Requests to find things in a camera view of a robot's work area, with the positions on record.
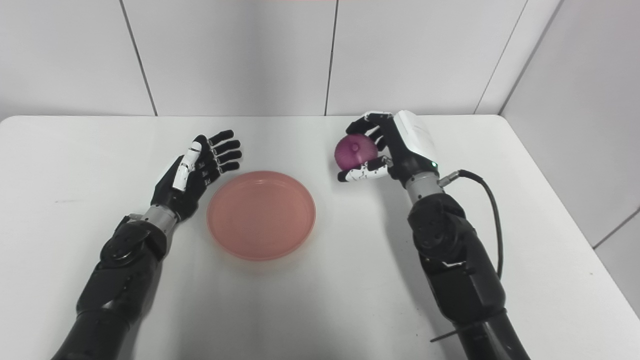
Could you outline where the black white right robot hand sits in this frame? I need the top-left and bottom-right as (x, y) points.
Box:
(337, 110), (441, 187)

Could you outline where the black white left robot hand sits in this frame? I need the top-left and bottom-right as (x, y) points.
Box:
(150, 130), (243, 221)

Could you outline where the purple red onion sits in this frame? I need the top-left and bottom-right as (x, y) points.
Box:
(334, 133), (379, 170)

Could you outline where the pink round plate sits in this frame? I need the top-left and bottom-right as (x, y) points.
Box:
(206, 170), (317, 262)

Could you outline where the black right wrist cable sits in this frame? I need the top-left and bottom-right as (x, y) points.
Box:
(439, 169), (504, 281)

